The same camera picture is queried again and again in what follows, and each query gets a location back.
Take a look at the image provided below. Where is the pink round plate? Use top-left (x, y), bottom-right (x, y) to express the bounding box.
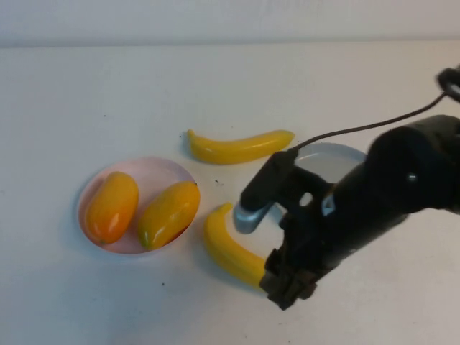
top-left (77, 156), bottom-right (198, 255)

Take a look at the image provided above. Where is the orange plastic mango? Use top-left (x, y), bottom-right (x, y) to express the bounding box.
top-left (85, 171), bottom-right (140, 246)

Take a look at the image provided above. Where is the orange mango with green tip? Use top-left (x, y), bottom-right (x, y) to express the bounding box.
top-left (137, 180), bottom-right (201, 252)

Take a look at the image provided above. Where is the yellow plastic banana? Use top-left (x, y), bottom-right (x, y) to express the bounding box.
top-left (186, 129), bottom-right (296, 165)
top-left (203, 202), bottom-right (269, 290)

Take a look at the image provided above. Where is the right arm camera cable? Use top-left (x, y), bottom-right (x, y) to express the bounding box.
top-left (289, 91), bottom-right (454, 152)

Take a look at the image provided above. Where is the blue-grey round plate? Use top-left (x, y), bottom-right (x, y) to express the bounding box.
top-left (272, 142), bottom-right (369, 231)

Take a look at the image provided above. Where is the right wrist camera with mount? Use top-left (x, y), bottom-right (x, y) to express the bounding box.
top-left (232, 150), bottom-right (339, 235)

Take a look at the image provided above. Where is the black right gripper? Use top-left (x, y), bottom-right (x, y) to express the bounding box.
top-left (259, 195), bottom-right (346, 311)

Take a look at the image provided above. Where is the right arm looped cable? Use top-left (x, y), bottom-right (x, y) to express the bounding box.
top-left (436, 64), bottom-right (460, 104)

